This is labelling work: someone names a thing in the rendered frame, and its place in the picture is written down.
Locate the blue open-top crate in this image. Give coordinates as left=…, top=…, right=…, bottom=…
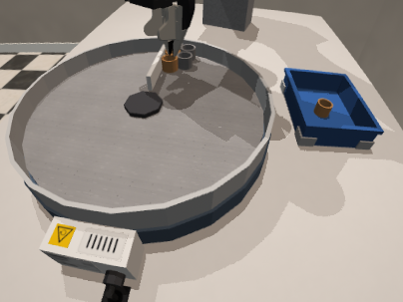
left=280, top=68, right=384, bottom=150

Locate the grey round turntable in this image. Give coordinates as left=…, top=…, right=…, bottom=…
left=5, top=37, right=275, bottom=302

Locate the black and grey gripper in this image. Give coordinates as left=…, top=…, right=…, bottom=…
left=125, top=0, right=196, bottom=57

